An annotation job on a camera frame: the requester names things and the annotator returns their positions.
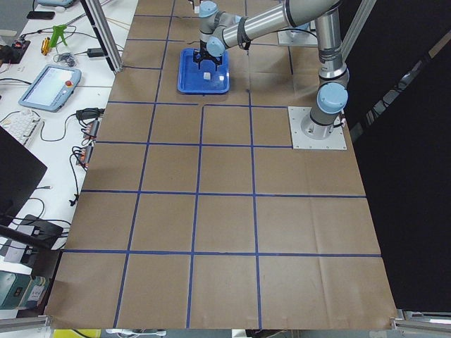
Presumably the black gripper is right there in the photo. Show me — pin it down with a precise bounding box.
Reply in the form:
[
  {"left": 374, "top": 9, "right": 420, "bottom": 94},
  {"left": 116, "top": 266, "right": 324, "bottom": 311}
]
[{"left": 192, "top": 40, "right": 223, "bottom": 72}]

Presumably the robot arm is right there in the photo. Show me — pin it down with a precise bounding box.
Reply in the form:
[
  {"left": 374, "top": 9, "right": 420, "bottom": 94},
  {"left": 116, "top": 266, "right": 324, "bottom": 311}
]
[{"left": 192, "top": 1, "right": 349, "bottom": 140}]

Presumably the blue plastic tray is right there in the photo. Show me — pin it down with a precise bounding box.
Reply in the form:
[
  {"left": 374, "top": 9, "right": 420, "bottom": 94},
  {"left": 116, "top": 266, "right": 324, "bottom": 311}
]
[{"left": 178, "top": 48, "right": 230, "bottom": 95}]

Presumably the black power adapter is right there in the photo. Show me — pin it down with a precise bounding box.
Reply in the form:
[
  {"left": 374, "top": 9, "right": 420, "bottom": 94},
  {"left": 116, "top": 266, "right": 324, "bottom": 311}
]
[{"left": 86, "top": 48, "right": 104, "bottom": 58}]

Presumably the brown paper table cover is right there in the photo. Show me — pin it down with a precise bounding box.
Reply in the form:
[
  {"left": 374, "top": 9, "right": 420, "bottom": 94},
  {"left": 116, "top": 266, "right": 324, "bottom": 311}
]
[{"left": 46, "top": 1, "right": 396, "bottom": 330}]

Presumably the teach pendant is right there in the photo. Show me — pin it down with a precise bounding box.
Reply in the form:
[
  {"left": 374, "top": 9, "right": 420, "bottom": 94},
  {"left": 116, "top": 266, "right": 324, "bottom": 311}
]
[{"left": 18, "top": 64, "right": 82, "bottom": 112}]

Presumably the reacher grabber tool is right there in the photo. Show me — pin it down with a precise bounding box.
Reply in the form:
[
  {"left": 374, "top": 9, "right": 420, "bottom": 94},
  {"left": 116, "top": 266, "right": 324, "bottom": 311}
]
[{"left": 40, "top": 25, "right": 68, "bottom": 56}]

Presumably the black smartphone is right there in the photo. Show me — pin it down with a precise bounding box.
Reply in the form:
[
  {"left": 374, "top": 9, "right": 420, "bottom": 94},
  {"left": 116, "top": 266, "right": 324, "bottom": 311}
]
[{"left": 27, "top": 11, "right": 55, "bottom": 20}]

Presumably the white keyboard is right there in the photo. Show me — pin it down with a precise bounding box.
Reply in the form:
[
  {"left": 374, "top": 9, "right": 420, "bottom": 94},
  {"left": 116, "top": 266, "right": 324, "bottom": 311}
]
[{"left": 1, "top": 109, "right": 42, "bottom": 147}]

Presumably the black monitor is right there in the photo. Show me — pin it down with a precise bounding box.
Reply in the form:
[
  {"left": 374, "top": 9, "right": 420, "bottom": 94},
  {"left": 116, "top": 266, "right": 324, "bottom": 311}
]
[{"left": 0, "top": 128, "right": 47, "bottom": 226}]

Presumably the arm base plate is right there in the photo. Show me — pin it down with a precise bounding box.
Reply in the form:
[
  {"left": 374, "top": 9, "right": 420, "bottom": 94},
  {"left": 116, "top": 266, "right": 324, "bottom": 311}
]
[
  {"left": 277, "top": 30, "right": 318, "bottom": 48},
  {"left": 288, "top": 106, "right": 347, "bottom": 151}
]

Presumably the aluminium frame post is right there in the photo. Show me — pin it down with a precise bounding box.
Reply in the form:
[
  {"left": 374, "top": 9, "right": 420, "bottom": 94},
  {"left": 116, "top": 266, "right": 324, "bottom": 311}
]
[{"left": 80, "top": 0, "right": 123, "bottom": 74}]

